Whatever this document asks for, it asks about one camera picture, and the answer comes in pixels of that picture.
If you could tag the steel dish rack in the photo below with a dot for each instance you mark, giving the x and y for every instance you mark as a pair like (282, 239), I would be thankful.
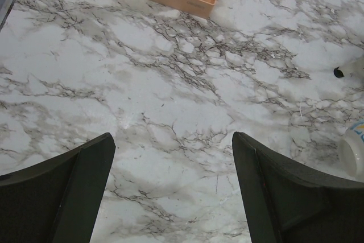
(354, 68)

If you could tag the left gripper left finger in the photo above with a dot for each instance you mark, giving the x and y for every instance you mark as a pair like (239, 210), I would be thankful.
(58, 199)

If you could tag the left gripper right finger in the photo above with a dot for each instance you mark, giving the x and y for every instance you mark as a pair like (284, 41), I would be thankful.
(286, 201)

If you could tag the blue orange floral bowl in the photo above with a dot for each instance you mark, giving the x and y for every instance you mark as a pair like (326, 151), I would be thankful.
(350, 150)

